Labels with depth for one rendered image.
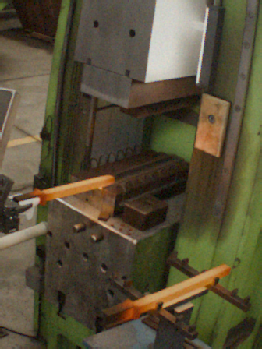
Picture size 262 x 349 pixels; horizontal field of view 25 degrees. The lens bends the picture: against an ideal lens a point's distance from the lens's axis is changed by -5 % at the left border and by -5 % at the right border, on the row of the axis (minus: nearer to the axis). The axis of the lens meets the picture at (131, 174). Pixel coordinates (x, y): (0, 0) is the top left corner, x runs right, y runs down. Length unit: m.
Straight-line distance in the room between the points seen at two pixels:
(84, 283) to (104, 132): 0.54
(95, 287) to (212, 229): 0.44
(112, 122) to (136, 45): 0.52
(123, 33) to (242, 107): 0.41
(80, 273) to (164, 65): 0.74
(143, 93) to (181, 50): 0.18
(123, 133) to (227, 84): 0.64
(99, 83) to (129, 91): 0.12
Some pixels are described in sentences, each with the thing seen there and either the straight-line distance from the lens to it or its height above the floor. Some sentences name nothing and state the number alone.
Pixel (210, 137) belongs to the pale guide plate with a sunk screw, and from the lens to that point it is 1.82.
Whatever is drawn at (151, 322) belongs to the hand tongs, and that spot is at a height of 0.71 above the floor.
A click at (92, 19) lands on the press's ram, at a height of 1.52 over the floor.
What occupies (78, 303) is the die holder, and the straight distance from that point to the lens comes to 2.15.
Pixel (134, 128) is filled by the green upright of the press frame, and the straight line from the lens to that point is 2.34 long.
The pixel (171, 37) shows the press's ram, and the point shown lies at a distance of 1.82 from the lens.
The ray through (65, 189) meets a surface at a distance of 1.85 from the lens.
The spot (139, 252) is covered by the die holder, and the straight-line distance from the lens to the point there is 1.90.
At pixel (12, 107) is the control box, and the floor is 1.14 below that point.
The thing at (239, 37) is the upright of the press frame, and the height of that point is 1.56.
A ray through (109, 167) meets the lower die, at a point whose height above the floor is 0.99.
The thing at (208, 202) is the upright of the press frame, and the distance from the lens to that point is 1.90.
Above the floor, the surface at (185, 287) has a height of 0.97.
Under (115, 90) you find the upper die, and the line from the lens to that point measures 1.86.
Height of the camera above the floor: 1.82
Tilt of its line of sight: 23 degrees down
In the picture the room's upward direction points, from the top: 8 degrees clockwise
